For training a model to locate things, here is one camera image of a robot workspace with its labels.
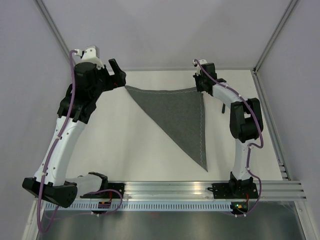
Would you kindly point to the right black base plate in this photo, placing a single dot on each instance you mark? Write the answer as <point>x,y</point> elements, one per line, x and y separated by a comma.
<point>225,191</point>

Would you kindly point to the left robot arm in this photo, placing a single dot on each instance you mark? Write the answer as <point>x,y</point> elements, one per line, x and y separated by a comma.
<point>49,183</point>

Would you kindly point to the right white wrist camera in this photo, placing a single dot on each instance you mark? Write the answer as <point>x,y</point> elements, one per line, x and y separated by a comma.
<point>198,65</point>

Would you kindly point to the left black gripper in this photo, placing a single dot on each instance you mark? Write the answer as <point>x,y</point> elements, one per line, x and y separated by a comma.
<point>117,80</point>

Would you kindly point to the grey cloth napkin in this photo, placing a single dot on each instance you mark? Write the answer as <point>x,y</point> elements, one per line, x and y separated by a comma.
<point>180,114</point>

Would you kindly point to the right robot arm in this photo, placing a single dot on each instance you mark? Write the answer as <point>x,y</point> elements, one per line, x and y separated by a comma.
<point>246,126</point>

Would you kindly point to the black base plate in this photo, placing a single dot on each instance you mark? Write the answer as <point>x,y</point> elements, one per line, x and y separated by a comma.
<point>225,191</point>
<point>119,187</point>

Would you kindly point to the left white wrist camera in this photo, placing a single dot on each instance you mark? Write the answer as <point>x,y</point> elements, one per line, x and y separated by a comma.
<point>90,55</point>

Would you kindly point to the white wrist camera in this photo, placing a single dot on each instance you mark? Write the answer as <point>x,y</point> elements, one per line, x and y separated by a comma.
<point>90,55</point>
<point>198,65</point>

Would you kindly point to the gold fork black handle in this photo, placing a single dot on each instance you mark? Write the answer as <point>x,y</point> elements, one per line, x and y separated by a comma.
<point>223,108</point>

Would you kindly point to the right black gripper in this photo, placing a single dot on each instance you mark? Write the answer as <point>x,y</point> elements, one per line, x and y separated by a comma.
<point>199,88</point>

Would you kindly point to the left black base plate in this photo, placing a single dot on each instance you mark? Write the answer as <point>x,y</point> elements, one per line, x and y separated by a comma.
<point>119,187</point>

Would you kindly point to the aluminium cage frame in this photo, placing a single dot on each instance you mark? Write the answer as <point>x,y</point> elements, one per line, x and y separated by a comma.
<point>155,42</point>

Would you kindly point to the aluminium front rail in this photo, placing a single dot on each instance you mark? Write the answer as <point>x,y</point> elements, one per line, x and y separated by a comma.
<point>268,191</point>

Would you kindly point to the white slotted cable duct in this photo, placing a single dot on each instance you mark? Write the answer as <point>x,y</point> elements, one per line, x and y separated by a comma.
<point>155,206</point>

